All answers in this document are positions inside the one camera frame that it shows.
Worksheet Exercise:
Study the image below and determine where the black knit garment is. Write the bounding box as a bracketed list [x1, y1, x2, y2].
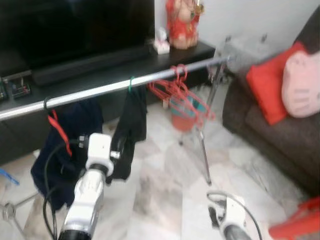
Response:
[107, 85, 148, 182]

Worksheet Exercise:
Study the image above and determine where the red plastic hanger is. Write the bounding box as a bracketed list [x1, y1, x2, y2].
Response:
[147, 66, 208, 118]
[44, 97, 73, 157]
[160, 65, 217, 126]

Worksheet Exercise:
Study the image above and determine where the red plastic stool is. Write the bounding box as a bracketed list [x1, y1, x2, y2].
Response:
[268, 196, 320, 240]

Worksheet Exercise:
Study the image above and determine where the brown fabric sofa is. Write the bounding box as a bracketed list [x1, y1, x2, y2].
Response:
[222, 7, 320, 198]

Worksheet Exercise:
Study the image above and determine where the red bin with teal bag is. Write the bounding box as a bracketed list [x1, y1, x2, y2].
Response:
[170, 95, 206, 132]

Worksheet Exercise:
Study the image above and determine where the red cushion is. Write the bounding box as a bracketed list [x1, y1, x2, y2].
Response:
[246, 42, 307, 126]

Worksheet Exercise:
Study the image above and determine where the pink cat face cushion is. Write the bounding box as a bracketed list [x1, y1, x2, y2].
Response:
[281, 50, 320, 118]

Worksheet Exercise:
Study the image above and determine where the black television console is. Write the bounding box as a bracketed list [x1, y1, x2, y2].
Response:
[0, 41, 217, 166]

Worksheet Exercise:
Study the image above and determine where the white lace covered side table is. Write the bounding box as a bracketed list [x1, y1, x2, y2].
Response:
[222, 34, 281, 73]

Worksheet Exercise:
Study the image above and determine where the navy blue garment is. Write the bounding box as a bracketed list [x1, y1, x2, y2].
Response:
[31, 97, 104, 211]

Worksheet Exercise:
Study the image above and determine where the silver metal clothes rack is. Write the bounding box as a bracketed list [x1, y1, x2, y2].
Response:
[0, 54, 236, 240]

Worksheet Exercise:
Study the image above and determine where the red robed figurine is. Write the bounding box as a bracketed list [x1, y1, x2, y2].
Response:
[165, 0, 205, 50]

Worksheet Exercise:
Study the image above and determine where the black soundbar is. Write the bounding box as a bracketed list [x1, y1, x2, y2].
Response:
[31, 46, 154, 87]

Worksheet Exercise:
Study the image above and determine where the black electronic box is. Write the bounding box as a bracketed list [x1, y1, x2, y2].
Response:
[1, 71, 33, 100]

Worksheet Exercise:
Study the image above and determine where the black flat television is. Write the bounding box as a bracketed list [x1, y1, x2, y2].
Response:
[0, 0, 155, 68]

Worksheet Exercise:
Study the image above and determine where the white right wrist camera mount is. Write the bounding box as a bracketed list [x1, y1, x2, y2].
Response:
[220, 196, 247, 236]

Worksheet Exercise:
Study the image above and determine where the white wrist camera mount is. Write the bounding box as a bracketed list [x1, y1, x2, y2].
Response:
[85, 133, 115, 173]
[220, 196, 247, 236]

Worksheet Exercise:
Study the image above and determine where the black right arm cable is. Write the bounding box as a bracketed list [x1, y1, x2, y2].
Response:
[206, 191, 263, 240]

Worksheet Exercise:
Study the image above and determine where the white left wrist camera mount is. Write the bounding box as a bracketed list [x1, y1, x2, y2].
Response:
[85, 133, 115, 173]

